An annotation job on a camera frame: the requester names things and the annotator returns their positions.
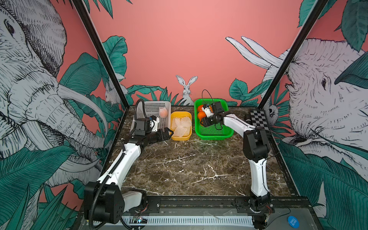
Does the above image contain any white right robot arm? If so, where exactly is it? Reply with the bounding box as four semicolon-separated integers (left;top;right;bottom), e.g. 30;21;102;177
197;102;271;213

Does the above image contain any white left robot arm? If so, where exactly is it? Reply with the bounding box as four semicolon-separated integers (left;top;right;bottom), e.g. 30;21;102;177
83;127;173;230

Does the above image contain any green plastic perforated basket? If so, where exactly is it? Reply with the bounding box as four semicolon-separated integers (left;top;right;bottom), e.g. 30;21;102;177
194;98;234;140

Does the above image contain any white plastic perforated basket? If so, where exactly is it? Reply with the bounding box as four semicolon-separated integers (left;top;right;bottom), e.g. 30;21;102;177
130;101;171;131

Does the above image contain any black cylindrical microphone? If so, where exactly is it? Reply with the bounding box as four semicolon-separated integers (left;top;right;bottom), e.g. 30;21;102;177
244;114;253;125

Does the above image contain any black white folding chessboard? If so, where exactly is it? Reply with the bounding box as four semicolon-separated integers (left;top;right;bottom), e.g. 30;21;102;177
250;110;272;137

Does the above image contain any blue round sticker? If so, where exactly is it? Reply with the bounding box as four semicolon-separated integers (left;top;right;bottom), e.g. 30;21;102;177
287;216;300;229

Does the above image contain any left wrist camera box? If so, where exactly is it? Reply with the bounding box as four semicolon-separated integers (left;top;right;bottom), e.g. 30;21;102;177
134;116;160;136

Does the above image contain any white slotted front rail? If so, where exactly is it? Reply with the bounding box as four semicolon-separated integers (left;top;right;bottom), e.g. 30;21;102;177
122;216;254;227

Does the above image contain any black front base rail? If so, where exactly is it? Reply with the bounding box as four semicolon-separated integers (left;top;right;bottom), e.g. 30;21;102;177
130;195;312;215

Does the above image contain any black frame post right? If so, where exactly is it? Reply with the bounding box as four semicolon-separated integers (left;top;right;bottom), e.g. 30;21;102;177
258;0;328;109

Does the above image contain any black frame post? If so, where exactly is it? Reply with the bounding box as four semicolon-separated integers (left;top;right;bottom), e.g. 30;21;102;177
72;0;130;109
258;0;328;109

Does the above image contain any black frame post left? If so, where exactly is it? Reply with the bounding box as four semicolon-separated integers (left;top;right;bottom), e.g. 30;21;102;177
72;0;130;109

